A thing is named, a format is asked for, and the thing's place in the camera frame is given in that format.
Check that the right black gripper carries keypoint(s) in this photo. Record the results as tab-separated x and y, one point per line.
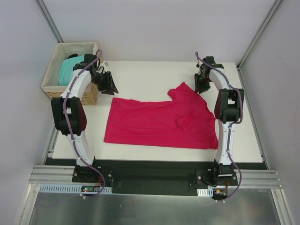
202	81

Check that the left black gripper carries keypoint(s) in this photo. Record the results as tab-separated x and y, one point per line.
106	82

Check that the pink t shirt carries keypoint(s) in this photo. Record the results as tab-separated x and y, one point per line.
183	122

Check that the wicker basket with liner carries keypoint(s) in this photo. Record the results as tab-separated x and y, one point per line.
50	83

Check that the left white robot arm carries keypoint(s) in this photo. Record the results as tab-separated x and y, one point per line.
70	118

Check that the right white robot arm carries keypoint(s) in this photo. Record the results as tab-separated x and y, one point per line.
228	112

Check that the teal t shirt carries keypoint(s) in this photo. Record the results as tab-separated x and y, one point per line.
66	70

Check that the black garment in basket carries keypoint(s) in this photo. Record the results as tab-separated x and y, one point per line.
72	56

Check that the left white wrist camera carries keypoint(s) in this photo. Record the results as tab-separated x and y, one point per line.
105	65

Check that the left aluminium frame post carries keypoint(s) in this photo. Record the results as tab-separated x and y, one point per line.
49	20

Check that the aluminium frame post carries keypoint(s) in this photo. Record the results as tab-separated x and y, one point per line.
49	20
263	26

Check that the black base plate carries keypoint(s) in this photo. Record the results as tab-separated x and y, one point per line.
136	177

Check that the right white cable duct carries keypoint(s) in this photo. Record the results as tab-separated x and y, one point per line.
205	192

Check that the white cable duct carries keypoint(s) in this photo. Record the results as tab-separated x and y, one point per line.
69	189
205	192

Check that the right aluminium frame post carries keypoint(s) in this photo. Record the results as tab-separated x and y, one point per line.
263	26

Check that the front aluminium rail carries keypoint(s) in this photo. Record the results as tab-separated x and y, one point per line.
268	179

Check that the left white cable duct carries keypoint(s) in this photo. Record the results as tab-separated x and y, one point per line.
69	189

